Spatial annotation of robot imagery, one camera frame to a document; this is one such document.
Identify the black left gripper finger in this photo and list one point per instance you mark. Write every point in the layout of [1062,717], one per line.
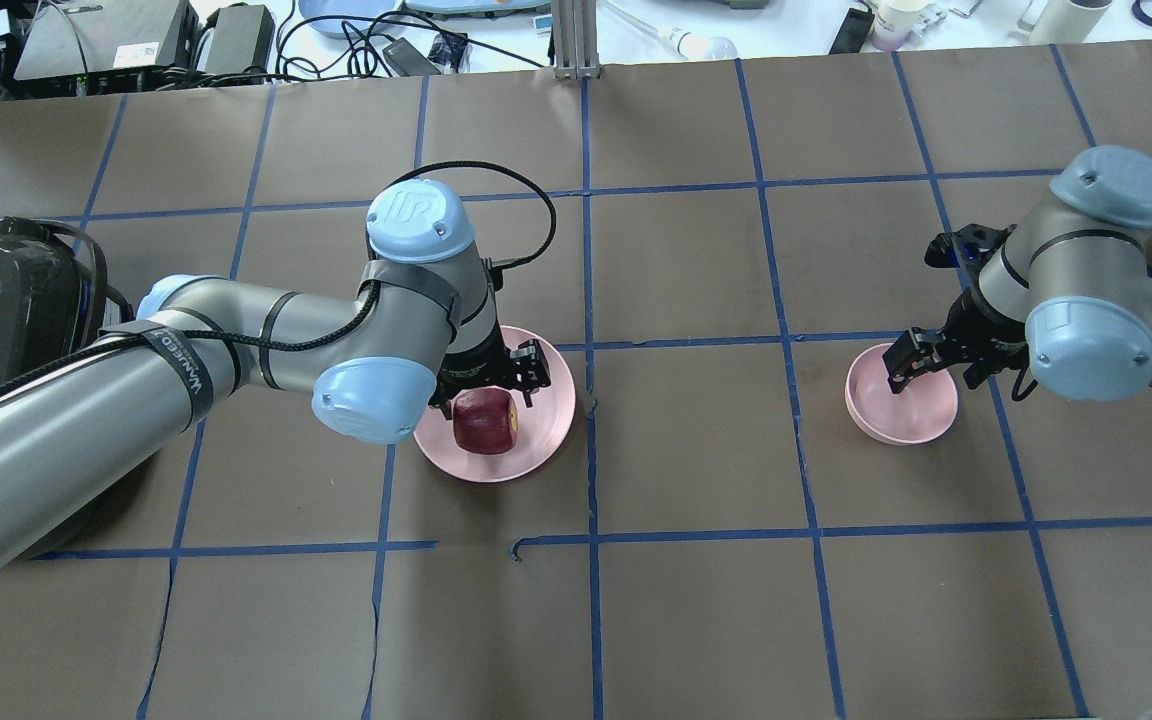
[530,370]

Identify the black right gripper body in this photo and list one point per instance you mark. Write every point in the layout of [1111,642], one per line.
[973,334]

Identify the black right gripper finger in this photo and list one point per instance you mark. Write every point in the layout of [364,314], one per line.
[915,353]

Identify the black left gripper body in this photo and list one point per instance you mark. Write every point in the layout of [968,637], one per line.
[477,362]

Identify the red apple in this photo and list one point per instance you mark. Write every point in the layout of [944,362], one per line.
[485,421]

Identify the pink bowl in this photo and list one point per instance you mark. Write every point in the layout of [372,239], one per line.
[921,413]

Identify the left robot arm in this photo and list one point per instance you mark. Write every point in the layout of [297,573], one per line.
[424,327]

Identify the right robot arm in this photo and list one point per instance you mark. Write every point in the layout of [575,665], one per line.
[1065,294]

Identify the pink plate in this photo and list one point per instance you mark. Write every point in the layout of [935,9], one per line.
[541,429]

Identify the blue plate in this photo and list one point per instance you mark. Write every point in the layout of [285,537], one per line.
[328,17]

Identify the purple white cup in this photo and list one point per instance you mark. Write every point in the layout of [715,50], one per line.
[893,22]

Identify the light bulb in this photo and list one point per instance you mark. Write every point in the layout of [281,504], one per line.
[686,45]

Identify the black rice cooker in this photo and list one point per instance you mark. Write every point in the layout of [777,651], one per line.
[55,294]

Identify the grey electronics box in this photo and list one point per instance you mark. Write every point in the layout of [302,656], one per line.
[106,39]

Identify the aluminium frame post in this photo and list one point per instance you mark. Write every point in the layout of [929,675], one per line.
[573,39]

